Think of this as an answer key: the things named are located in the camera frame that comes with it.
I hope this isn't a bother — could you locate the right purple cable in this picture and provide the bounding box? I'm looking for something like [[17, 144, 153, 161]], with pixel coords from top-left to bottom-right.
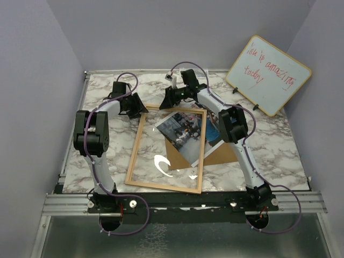
[[165, 61, 302, 234]]

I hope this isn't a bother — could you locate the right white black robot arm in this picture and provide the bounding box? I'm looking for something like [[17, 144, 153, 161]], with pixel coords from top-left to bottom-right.
[[159, 69, 272, 210]]

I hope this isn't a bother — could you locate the black mounting bar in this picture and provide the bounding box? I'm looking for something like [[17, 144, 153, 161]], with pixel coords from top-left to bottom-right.
[[88, 191, 278, 225]]

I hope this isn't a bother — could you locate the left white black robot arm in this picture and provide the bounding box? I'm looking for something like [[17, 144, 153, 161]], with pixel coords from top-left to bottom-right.
[[73, 81, 148, 212]]

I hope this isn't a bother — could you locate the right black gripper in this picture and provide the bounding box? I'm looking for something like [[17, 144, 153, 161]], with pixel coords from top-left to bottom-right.
[[159, 86, 189, 111]]

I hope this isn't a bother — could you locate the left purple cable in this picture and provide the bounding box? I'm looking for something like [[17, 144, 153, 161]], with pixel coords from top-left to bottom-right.
[[83, 72, 151, 237]]

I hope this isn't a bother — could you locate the colour photo print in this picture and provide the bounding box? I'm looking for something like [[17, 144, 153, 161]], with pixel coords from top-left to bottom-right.
[[155, 111, 224, 167]]

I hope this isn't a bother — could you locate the brown frame backing board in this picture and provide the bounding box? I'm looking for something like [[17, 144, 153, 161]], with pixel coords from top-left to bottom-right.
[[164, 138, 238, 170]]

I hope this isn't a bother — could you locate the clear frame glass pane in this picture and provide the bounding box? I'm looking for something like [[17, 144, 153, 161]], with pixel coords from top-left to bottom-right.
[[130, 109, 204, 189]]

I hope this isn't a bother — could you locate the whiteboard with red writing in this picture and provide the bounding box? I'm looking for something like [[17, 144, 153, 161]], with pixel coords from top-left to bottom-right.
[[226, 35, 312, 117]]

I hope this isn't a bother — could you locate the purple cable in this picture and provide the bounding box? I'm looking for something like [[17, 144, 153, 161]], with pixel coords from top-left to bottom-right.
[[165, 61, 302, 234], [83, 72, 151, 237]]

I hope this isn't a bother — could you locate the aluminium front rail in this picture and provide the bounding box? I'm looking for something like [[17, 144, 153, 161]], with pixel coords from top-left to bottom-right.
[[42, 191, 327, 216]]

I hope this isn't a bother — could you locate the white label strip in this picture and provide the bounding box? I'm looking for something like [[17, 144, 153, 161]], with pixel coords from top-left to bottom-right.
[[177, 68, 209, 80]]

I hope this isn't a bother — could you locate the left aluminium side rail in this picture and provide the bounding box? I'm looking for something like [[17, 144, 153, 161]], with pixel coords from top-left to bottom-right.
[[52, 71, 90, 194]]

